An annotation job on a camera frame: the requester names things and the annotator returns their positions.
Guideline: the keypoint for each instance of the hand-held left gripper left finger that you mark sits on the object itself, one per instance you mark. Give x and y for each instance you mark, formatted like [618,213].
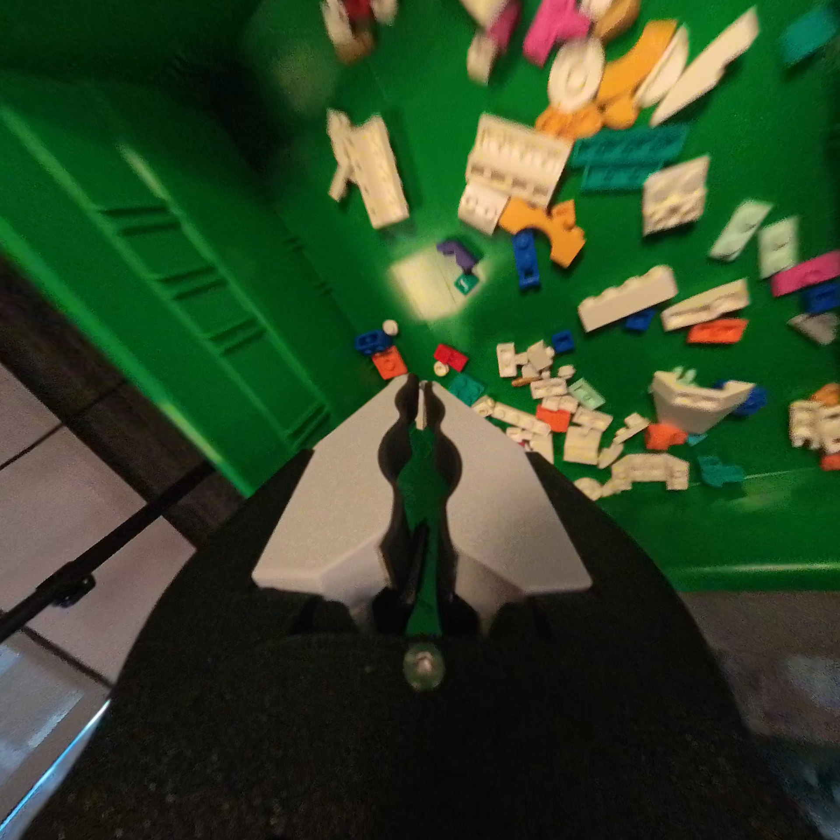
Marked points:
[328,512]

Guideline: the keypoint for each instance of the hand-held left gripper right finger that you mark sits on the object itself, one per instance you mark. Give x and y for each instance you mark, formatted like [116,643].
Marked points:
[512,518]

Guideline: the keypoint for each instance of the green plastic bin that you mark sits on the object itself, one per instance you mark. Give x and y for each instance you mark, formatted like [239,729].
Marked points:
[164,197]

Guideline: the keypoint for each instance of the pile of lego bricks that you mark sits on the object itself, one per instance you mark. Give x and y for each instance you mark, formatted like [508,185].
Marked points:
[518,157]

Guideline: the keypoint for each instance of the black light stand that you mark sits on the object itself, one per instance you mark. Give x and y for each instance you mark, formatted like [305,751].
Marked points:
[118,535]

